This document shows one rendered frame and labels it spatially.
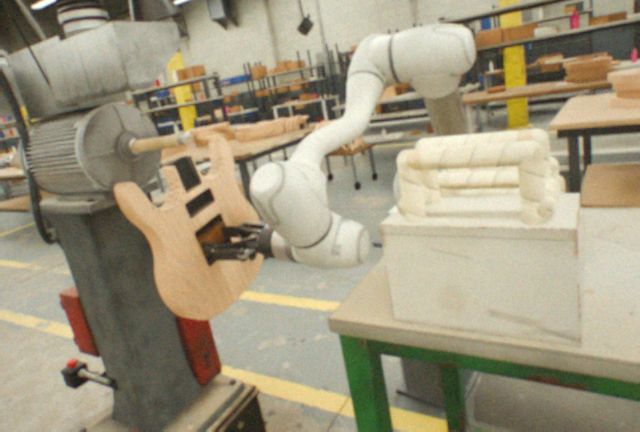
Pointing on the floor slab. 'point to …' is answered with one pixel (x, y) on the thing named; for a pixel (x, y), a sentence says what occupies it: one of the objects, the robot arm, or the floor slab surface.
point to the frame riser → (244, 416)
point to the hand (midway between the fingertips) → (215, 239)
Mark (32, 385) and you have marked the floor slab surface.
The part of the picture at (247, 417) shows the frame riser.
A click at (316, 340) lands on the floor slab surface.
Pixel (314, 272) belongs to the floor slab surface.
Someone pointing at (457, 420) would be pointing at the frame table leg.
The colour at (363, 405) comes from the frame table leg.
